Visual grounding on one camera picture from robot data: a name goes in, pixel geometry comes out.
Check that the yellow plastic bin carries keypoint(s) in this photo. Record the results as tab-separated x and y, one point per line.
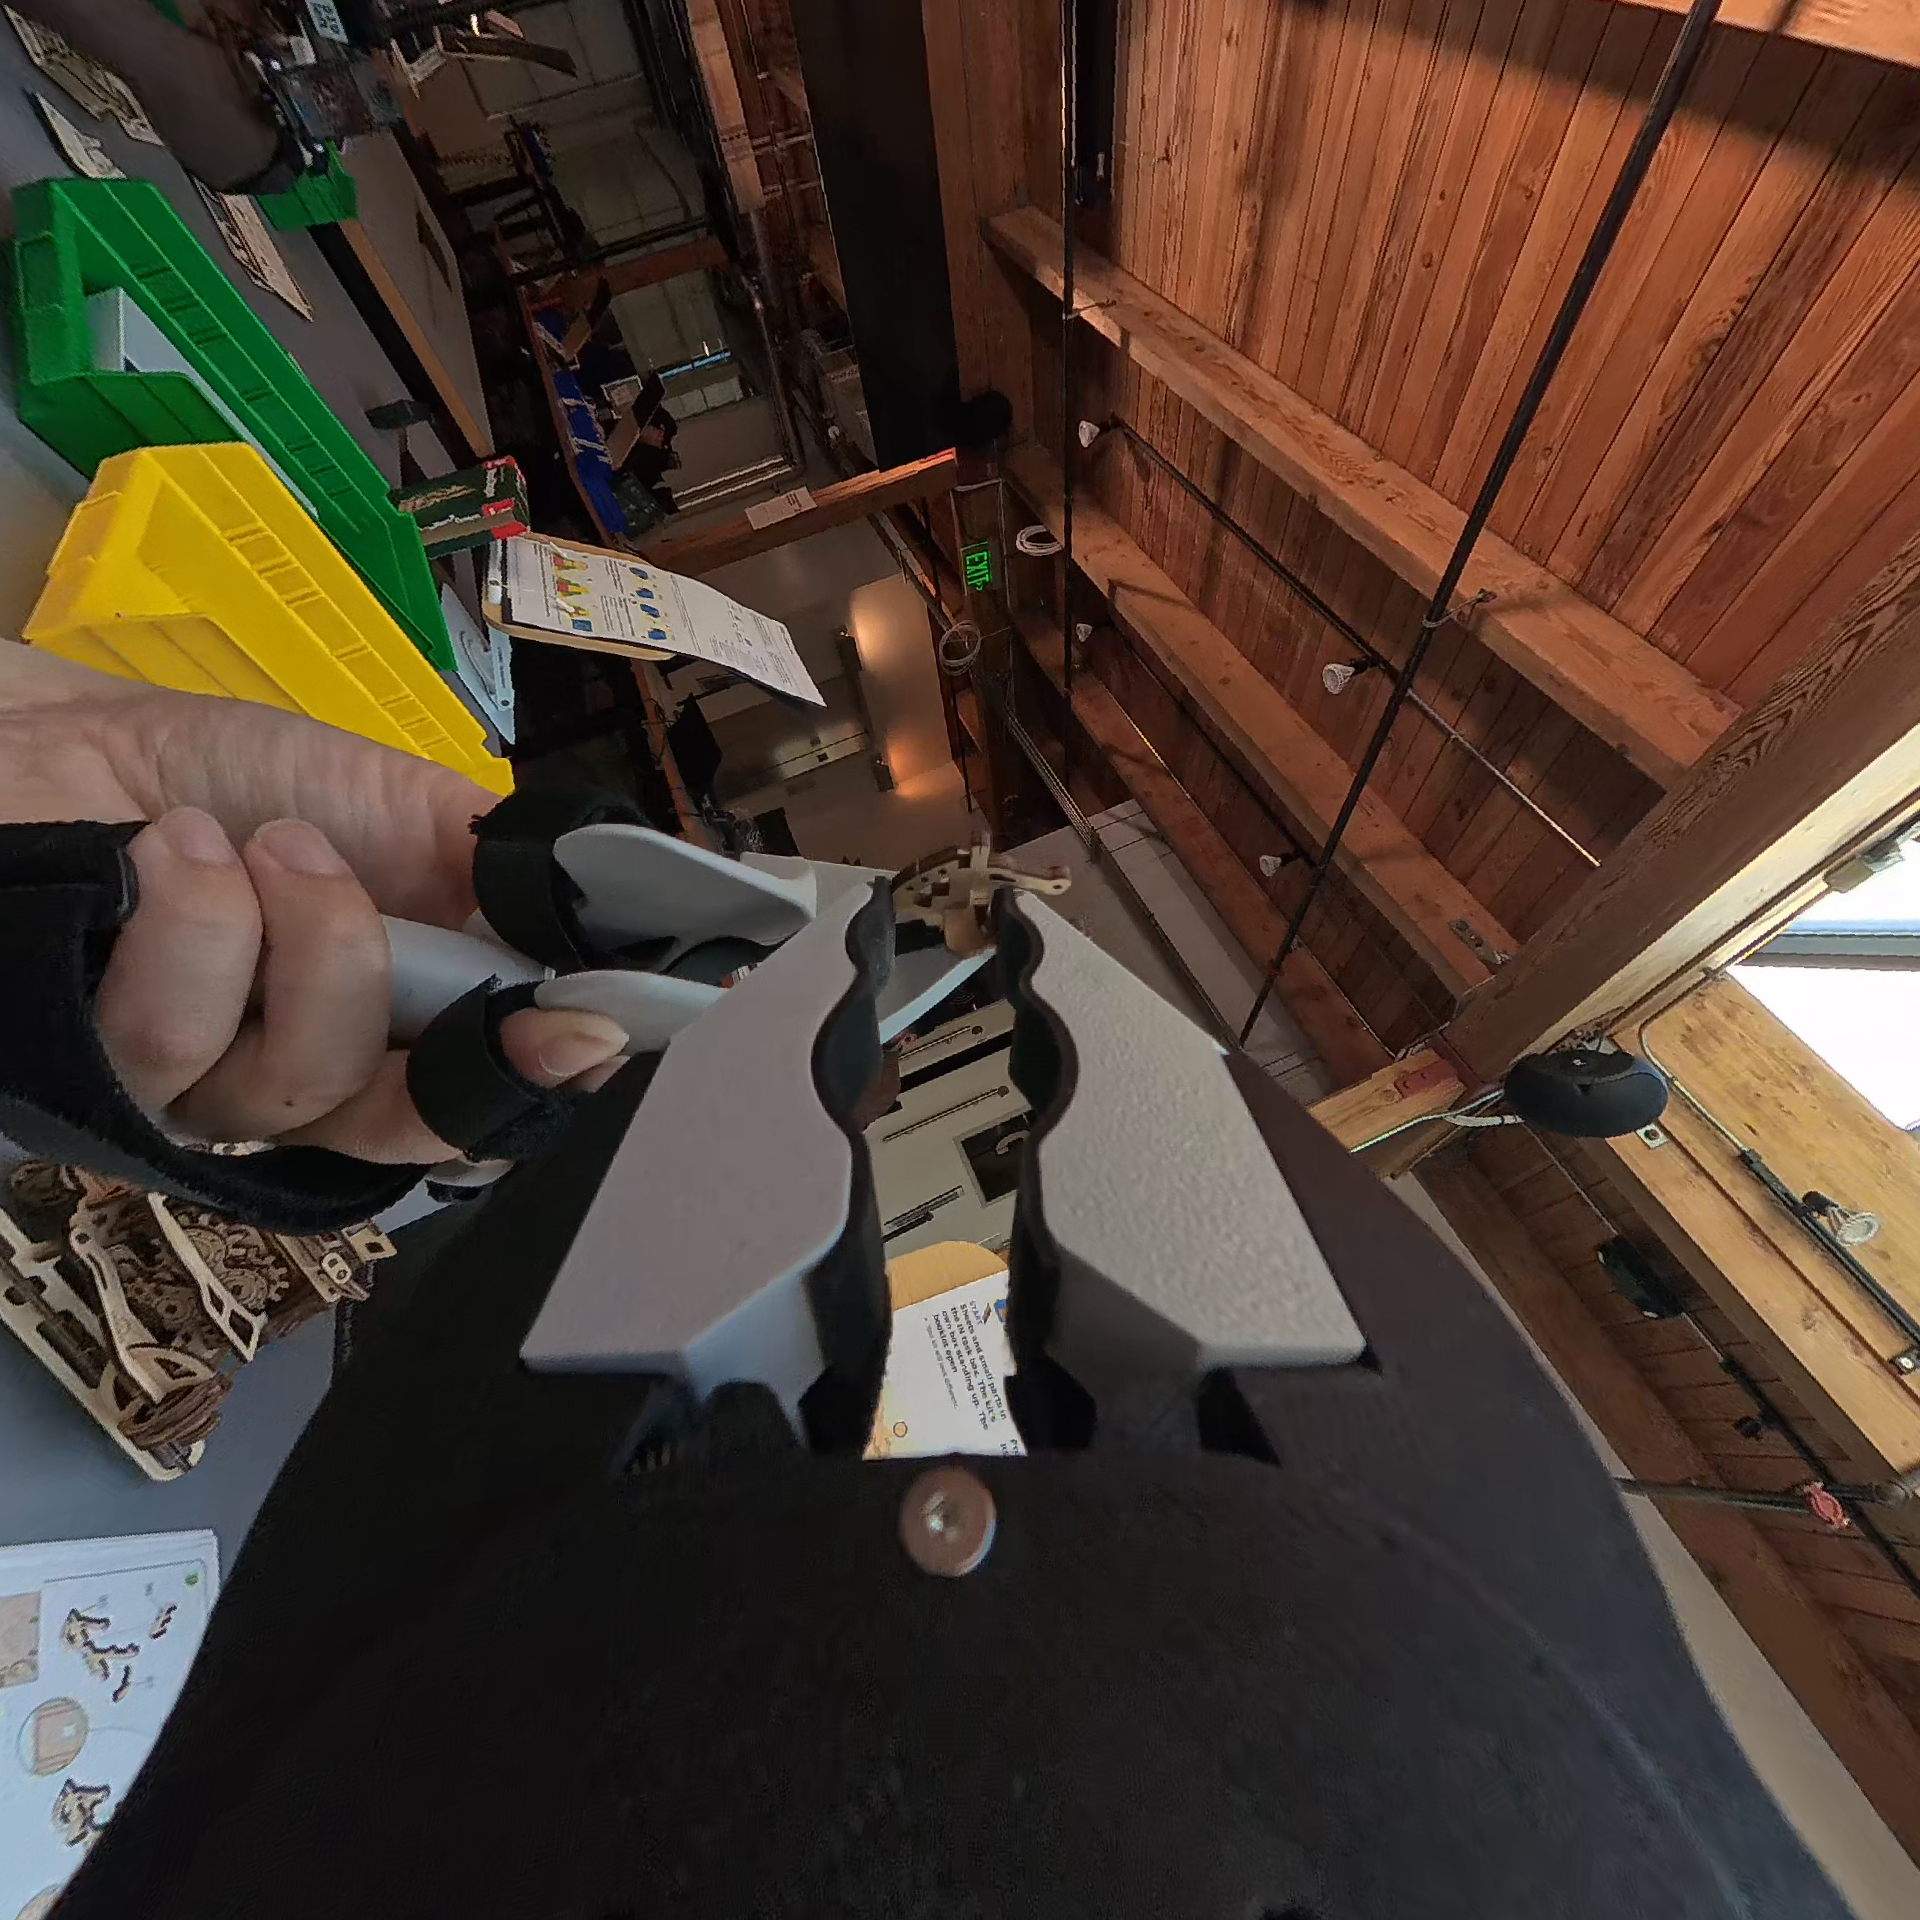
255	599

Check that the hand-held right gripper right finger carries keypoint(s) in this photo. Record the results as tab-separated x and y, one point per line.
1184	1200

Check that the wooden clipboard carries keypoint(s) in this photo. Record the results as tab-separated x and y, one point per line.
579	642

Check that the black dome speaker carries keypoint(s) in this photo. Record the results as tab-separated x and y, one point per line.
1581	1088

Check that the dark model kit box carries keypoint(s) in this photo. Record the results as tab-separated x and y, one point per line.
469	504

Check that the small wooden model part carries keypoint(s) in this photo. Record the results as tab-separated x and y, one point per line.
967	882

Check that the printed instruction sheet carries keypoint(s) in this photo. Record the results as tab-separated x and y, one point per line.
660	608
961	1381

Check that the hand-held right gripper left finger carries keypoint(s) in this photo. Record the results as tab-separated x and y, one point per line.
704	1185

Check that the green plastic bin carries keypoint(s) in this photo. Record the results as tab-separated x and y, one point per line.
224	329

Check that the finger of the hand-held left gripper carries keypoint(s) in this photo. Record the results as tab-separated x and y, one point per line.
941	993

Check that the another person's forearm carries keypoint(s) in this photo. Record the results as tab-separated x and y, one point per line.
181	89

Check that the person's left hand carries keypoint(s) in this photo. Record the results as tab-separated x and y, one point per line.
255	932

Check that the wooden parts sheet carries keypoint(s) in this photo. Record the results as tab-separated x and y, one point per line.
255	254
76	143
76	66

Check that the small green bin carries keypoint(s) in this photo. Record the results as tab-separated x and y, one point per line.
306	194

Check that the assembled wooden model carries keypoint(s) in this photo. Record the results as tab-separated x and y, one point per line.
128	1305

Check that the green exit sign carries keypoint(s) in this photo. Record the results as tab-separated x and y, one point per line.
979	567

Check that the open instruction booklet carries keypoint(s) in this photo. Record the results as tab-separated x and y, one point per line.
90	1695

